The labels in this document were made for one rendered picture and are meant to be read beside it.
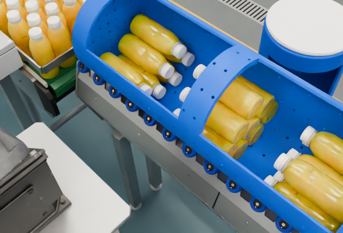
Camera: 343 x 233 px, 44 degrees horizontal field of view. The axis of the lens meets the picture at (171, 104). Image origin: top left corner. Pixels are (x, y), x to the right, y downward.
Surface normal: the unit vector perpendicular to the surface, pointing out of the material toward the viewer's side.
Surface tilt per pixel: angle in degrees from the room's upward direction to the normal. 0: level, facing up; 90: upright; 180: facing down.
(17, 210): 90
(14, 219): 90
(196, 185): 70
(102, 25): 90
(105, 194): 0
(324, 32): 0
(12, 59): 90
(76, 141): 0
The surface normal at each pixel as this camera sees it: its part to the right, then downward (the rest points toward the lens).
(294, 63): -0.46, 0.71
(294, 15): -0.03, -0.62
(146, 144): -0.66, 0.34
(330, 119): -0.69, 0.53
